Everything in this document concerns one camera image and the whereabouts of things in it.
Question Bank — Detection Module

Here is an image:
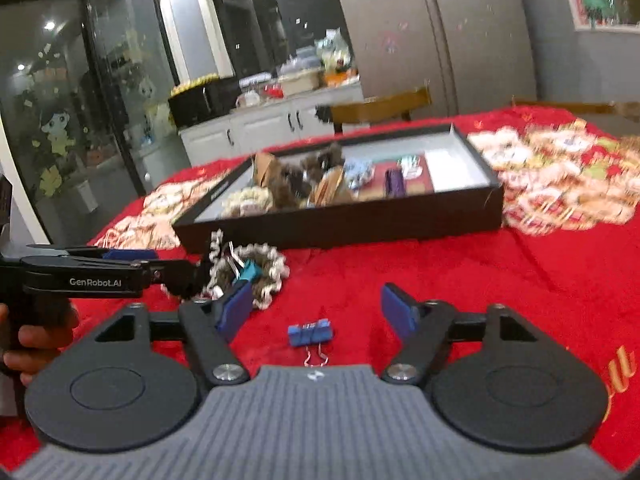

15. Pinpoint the person's left hand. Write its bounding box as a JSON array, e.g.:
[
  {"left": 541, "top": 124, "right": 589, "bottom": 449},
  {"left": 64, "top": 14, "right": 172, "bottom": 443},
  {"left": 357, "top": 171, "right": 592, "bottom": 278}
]
[{"left": 0, "top": 305, "right": 80, "bottom": 387}]

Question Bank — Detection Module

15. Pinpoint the brown paper packet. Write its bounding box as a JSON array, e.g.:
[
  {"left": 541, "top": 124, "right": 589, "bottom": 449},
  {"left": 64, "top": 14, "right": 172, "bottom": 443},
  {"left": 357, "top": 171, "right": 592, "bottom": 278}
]
[{"left": 252, "top": 152, "right": 282, "bottom": 187}]

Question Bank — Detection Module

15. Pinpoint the purple small packet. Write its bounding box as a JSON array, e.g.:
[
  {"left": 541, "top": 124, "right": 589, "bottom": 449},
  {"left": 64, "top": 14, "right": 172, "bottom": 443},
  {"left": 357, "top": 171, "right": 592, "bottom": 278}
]
[{"left": 384, "top": 167, "right": 405, "bottom": 197}]

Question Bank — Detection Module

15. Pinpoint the teal binder clip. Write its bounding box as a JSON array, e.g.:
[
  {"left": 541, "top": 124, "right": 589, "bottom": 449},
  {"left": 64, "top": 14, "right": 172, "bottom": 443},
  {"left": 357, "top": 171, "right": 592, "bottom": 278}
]
[{"left": 227, "top": 242, "right": 264, "bottom": 284}]

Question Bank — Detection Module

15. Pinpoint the cream scrunchie with rabbit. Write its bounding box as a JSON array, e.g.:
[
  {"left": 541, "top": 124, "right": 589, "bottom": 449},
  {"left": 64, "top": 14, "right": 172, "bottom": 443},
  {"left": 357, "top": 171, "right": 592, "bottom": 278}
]
[{"left": 220, "top": 186, "right": 276, "bottom": 217}]

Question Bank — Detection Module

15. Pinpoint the black shallow box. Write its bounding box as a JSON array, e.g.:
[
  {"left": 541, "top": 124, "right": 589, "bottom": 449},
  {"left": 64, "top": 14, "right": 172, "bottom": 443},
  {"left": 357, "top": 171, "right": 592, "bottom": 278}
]
[{"left": 172, "top": 122, "right": 505, "bottom": 256}]

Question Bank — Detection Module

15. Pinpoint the wooden hair clip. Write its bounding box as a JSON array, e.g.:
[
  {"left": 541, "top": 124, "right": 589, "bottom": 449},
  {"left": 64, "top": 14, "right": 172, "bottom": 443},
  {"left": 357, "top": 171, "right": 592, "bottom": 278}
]
[{"left": 312, "top": 166, "right": 352, "bottom": 207}]

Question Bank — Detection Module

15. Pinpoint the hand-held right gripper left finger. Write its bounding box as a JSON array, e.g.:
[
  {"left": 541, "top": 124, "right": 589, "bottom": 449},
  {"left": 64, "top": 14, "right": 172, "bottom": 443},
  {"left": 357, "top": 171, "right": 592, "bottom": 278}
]
[{"left": 92, "top": 280, "right": 255, "bottom": 387}]

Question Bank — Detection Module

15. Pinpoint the wooden chair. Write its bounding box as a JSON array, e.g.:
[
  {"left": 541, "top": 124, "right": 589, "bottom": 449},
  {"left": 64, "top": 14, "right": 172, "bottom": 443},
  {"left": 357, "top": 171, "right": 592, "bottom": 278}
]
[{"left": 315, "top": 86, "right": 432, "bottom": 135}]

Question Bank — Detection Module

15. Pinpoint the black scrunchie with cream lace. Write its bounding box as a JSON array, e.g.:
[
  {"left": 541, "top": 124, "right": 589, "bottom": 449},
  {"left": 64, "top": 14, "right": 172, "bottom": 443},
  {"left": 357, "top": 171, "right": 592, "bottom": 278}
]
[{"left": 200, "top": 230, "right": 291, "bottom": 311}]

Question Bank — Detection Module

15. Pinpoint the brown fuzzy scrunchie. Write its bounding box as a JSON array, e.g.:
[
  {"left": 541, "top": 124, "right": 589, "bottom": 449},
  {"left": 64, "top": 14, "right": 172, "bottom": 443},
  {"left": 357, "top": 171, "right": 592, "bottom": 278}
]
[
  {"left": 272, "top": 162, "right": 312, "bottom": 209},
  {"left": 302, "top": 143, "right": 346, "bottom": 181}
]

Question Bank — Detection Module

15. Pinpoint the silver double-door fridge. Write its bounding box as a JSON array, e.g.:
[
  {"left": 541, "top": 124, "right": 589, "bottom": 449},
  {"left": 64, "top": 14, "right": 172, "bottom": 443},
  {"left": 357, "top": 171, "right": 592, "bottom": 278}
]
[{"left": 327, "top": 0, "right": 539, "bottom": 119}]

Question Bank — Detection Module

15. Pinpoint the red printed blanket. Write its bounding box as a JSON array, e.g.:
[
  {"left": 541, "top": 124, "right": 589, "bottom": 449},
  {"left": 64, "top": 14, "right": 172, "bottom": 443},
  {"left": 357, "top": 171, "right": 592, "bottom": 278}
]
[{"left": 0, "top": 105, "right": 640, "bottom": 461}]

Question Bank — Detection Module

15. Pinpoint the white kitchen cabinet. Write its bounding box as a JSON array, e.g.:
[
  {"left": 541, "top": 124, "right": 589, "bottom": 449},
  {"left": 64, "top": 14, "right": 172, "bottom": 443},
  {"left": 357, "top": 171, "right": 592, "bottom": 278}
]
[{"left": 179, "top": 82, "right": 366, "bottom": 167}]

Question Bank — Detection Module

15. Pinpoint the blue crochet scrunchie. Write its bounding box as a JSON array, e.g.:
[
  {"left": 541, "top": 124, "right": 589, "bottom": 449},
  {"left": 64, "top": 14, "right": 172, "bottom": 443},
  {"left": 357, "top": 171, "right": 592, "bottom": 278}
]
[{"left": 345, "top": 159, "right": 375, "bottom": 191}]

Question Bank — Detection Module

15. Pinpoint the beige plastic basket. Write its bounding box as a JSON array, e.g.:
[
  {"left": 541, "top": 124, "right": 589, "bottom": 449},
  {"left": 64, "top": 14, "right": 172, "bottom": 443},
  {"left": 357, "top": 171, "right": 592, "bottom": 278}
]
[{"left": 277, "top": 69, "right": 324, "bottom": 97}]

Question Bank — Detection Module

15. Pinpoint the green and white snack bag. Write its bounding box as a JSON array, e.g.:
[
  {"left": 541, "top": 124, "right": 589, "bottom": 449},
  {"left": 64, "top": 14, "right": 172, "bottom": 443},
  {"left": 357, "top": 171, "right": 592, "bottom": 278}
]
[{"left": 317, "top": 30, "right": 351, "bottom": 69}]

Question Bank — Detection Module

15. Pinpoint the black microwave oven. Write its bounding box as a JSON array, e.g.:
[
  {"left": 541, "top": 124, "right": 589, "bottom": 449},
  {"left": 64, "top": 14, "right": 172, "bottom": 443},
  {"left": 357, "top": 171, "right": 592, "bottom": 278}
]
[{"left": 167, "top": 77, "right": 241, "bottom": 130}]

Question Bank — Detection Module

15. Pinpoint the yellow tray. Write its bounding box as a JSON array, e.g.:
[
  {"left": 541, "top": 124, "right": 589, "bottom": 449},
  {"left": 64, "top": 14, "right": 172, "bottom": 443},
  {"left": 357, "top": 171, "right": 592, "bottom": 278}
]
[{"left": 170, "top": 74, "right": 221, "bottom": 97}]

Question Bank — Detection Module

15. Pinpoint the blue binder clip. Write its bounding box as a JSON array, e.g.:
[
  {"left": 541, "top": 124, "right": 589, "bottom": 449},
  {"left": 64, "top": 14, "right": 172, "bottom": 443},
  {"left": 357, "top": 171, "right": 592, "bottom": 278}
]
[{"left": 287, "top": 318, "right": 334, "bottom": 366}]

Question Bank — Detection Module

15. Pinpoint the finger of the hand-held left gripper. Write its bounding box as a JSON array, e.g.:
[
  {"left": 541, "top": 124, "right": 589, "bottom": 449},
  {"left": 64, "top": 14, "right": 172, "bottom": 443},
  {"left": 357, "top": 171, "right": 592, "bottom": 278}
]
[
  {"left": 70, "top": 247, "right": 161, "bottom": 262},
  {"left": 149, "top": 259, "right": 214, "bottom": 298}
]

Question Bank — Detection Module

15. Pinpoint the glass door with cartoon stickers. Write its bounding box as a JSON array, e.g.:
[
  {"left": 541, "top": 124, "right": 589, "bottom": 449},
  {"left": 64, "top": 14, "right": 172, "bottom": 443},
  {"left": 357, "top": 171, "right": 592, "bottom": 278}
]
[{"left": 0, "top": 0, "right": 179, "bottom": 247}]

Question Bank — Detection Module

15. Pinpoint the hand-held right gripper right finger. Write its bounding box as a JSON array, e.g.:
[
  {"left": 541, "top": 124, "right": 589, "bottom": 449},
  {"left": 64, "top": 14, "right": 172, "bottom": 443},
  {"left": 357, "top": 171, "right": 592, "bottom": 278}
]
[{"left": 380, "top": 283, "right": 546, "bottom": 387}]

